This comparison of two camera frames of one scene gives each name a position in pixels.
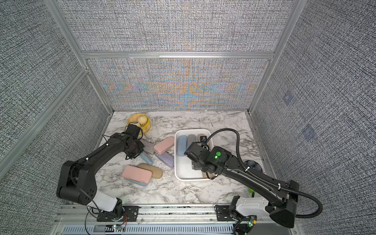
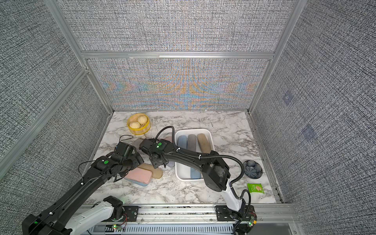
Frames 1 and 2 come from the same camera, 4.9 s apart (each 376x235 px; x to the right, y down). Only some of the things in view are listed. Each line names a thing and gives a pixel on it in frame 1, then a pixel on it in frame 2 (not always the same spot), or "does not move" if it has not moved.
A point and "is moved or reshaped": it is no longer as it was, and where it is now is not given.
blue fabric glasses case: [140, 182] does not move
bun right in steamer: [142, 119] does not move
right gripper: [195, 167] → [152, 159]
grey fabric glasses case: [191, 138] does not move
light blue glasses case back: [182, 144] does not move
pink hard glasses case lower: [137, 174] does not move
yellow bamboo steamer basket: [144, 128] does not move
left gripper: [132, 155] → [136, 160]
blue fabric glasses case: [147, 158] is moved or reshaped
